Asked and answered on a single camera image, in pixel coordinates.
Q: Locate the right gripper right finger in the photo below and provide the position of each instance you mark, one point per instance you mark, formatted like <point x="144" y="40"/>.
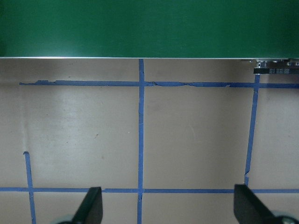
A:
<point x="248" y="208"/>

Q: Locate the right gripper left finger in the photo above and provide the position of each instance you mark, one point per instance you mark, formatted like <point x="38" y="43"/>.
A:
<point x="90" y="210"/>

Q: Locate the green conveyor belt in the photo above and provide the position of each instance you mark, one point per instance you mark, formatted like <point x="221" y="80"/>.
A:
<point x="222" y="29"/>

